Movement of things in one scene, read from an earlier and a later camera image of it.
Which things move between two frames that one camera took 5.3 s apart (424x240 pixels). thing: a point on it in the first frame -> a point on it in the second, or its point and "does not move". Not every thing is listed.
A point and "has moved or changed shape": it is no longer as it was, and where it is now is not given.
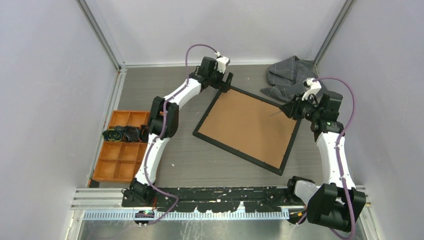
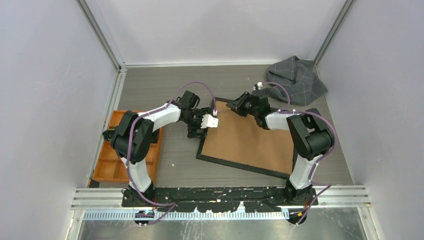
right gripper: (292, 109) -> (237, 105)
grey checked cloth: (287, 76) does not move
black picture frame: (254, 128) has moved or changed shape
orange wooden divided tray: (119, 161) does not move
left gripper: (223, 86) -> (193, 131)
